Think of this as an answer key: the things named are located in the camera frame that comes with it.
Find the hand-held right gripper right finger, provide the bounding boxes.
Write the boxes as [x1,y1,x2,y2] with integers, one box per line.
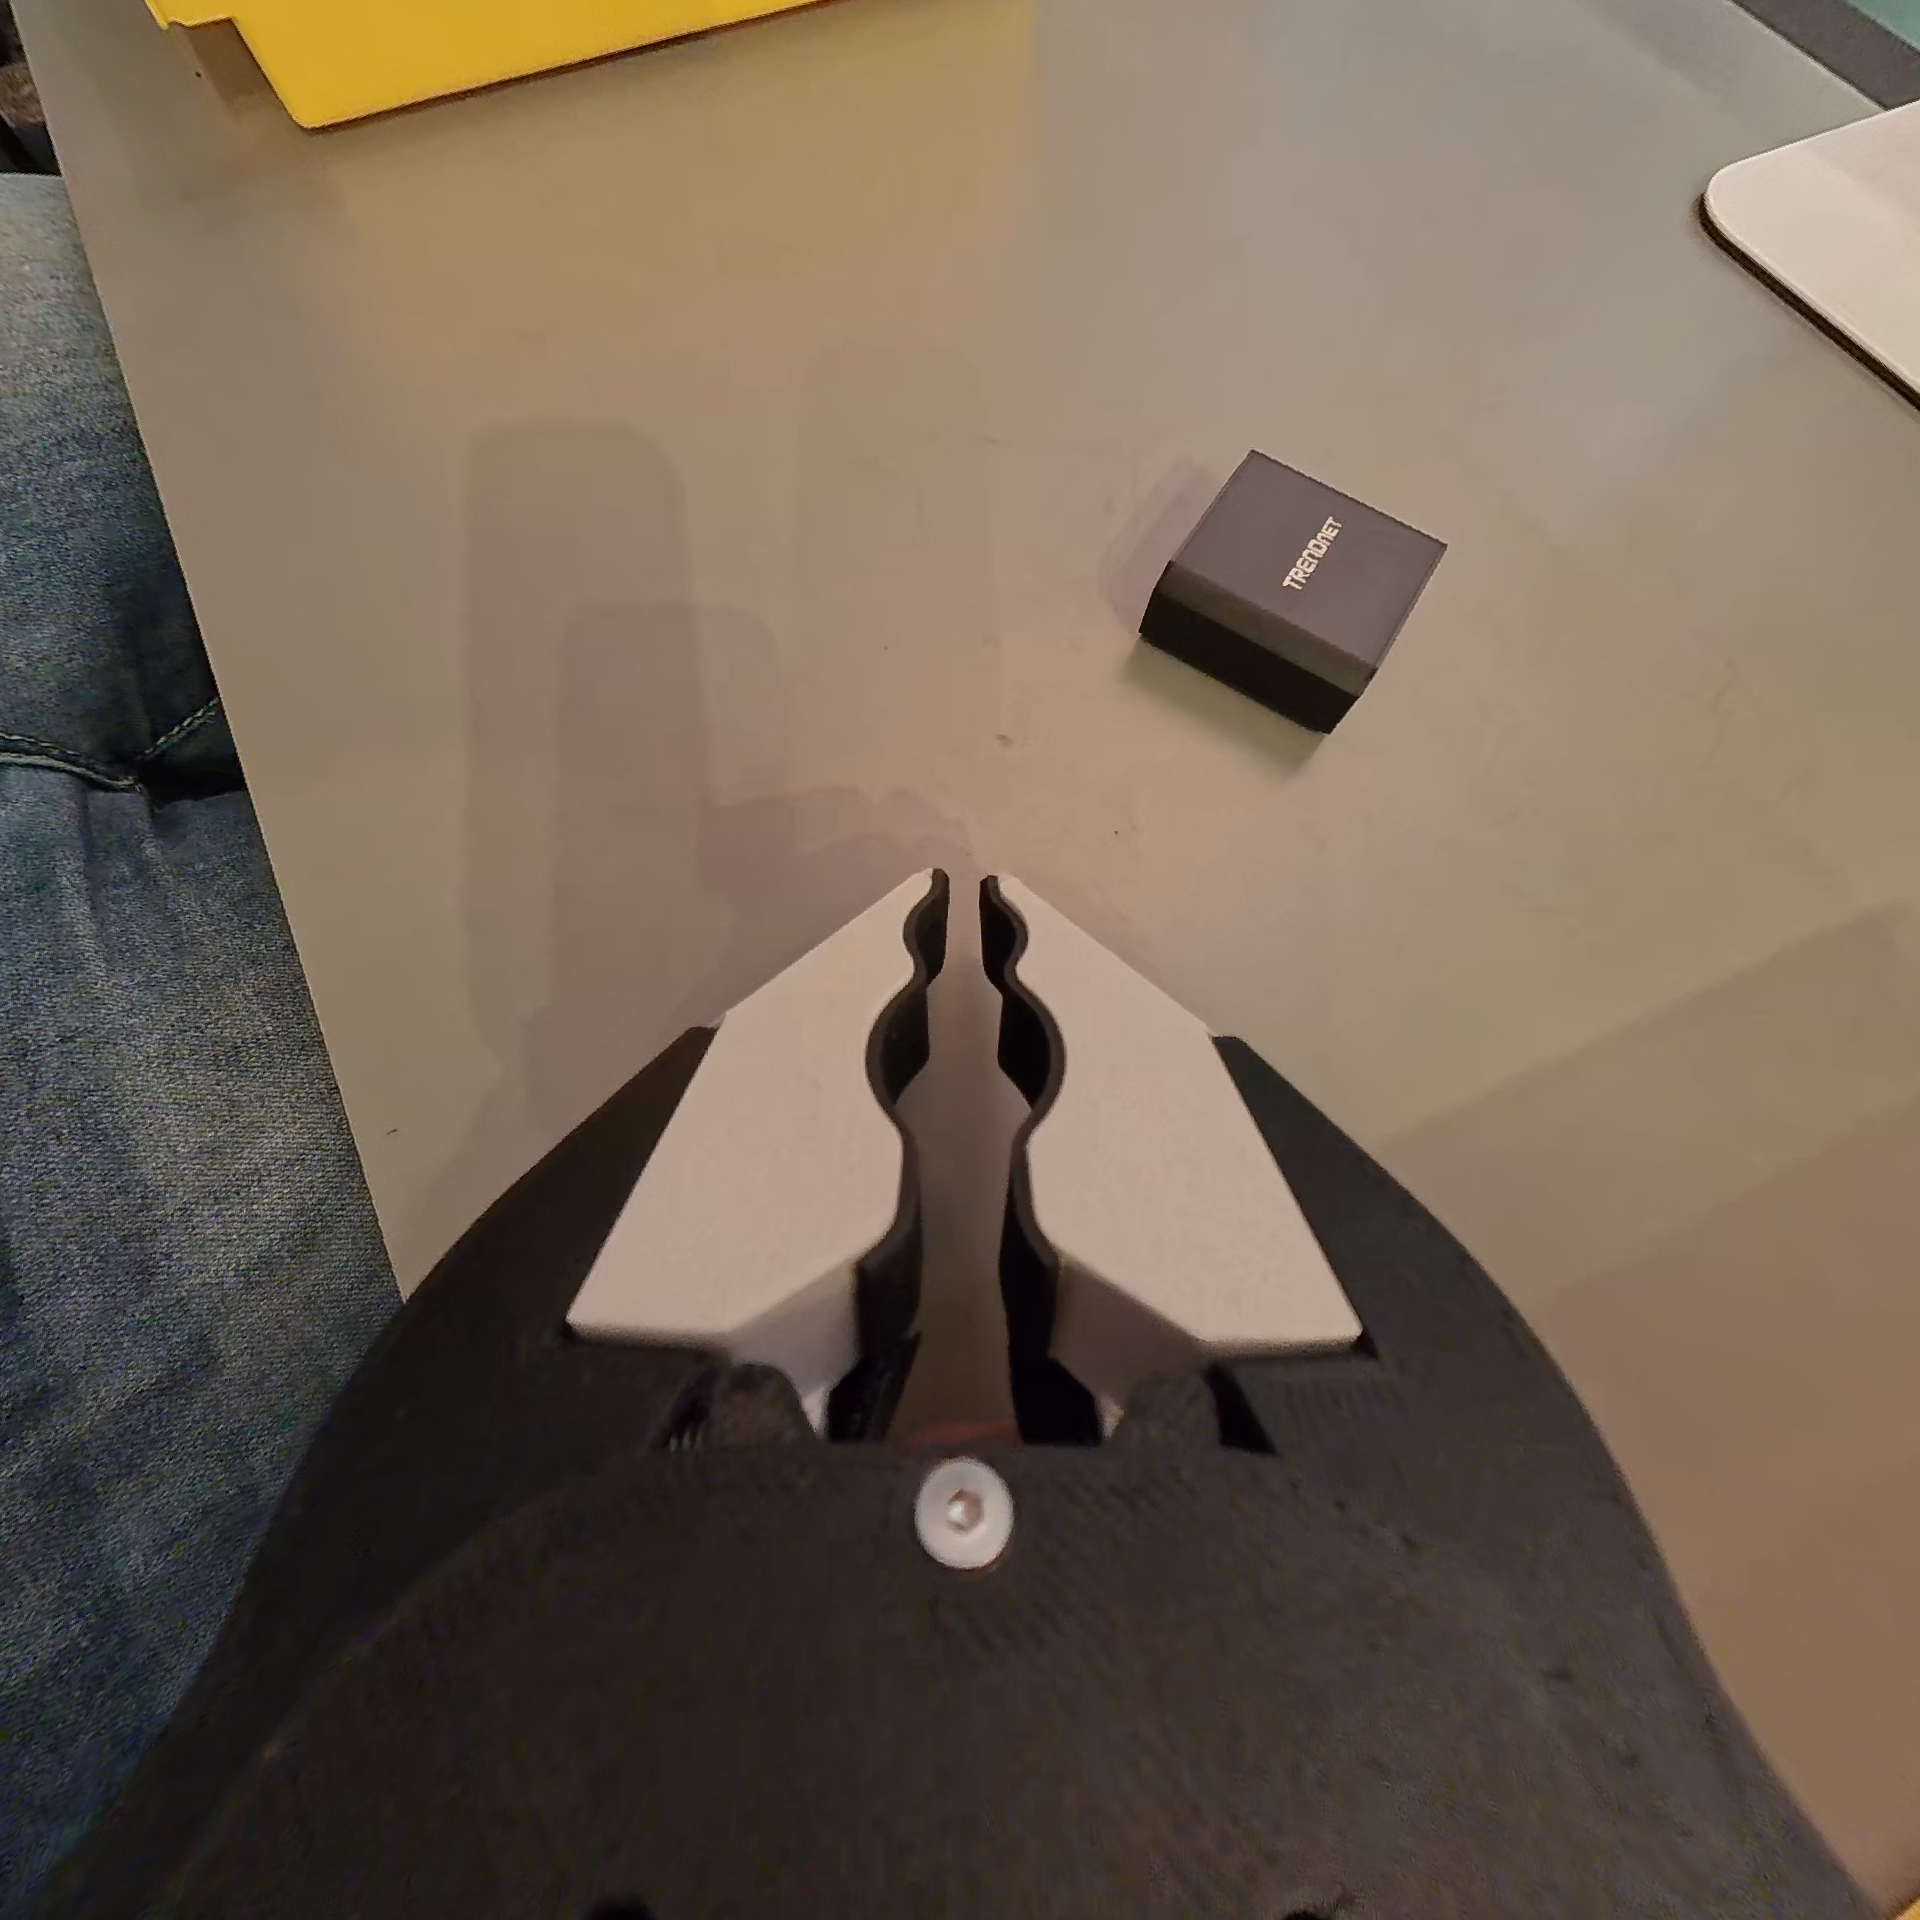
[978,875,1367,1447]

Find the instruction board on white stand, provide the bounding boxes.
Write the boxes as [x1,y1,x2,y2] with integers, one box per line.
[1700,100,1920,413]

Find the black ethernet splitter box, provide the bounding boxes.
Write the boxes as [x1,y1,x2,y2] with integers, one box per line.
[1136,448,1451,737]

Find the person's blue jeans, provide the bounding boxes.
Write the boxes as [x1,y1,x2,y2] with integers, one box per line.
[0,173,406,1824]

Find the yellow plastic bin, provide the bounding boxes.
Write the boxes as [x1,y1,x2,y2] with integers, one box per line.
[141,0,849,132]

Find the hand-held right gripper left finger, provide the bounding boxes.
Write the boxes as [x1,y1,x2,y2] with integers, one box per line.
[563,868,952,1440]

